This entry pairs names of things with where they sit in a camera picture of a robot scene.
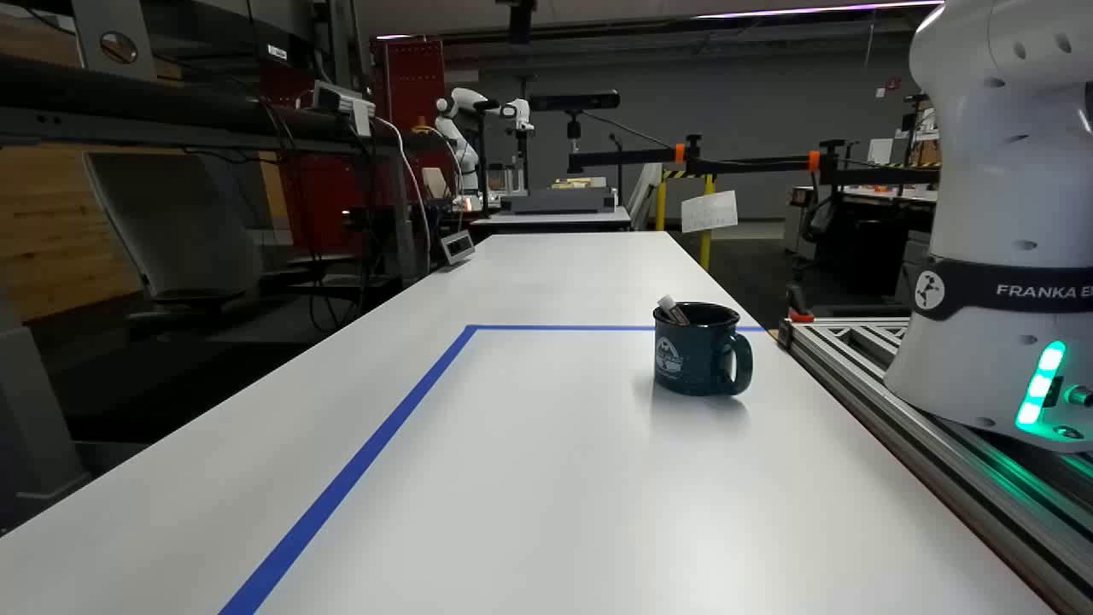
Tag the small grey display box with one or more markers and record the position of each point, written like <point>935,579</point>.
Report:
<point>456,246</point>

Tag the grey plastic chair shell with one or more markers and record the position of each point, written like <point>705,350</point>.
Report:
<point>181,226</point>

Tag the wooden wall panel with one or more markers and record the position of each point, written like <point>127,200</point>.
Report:
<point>51,235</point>

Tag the blue tape line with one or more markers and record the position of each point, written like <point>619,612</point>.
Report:
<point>377,445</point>

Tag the white paper sign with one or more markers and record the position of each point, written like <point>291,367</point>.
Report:
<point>708,212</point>

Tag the small white background robot arm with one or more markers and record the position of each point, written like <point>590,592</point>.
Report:
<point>461,142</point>

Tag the yellow post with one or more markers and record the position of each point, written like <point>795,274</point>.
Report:
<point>708,225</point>

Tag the grey background table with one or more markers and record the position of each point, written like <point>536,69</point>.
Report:
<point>548,212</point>

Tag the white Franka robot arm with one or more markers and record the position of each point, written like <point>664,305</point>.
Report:
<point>1003,172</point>

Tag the dark green mug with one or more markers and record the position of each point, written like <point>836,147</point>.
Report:
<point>691,357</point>

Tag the red metal cabinet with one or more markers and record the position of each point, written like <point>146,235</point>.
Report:
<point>406,80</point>

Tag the aluminium rail frame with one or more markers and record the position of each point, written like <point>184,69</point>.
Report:
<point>910,421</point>

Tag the white power box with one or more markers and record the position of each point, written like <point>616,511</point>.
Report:
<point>346,107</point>

